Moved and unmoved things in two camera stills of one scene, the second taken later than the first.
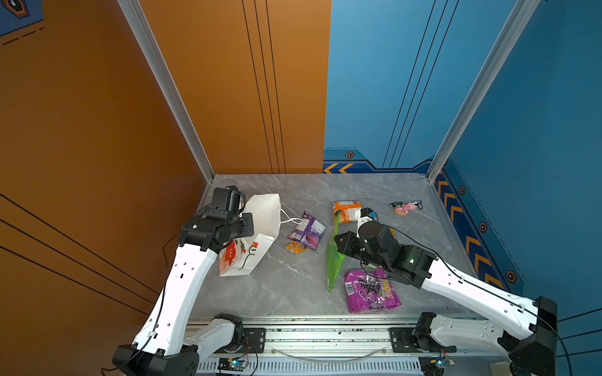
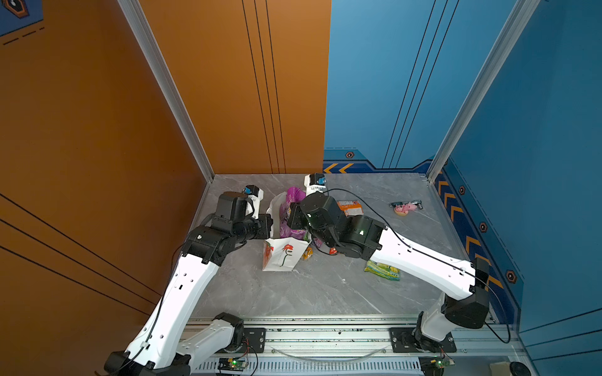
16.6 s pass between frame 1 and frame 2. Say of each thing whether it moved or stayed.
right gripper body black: moved
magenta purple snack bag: moved
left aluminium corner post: stayed
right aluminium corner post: stayed
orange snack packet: stayed
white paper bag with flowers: moved
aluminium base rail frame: stayed
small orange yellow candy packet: moved
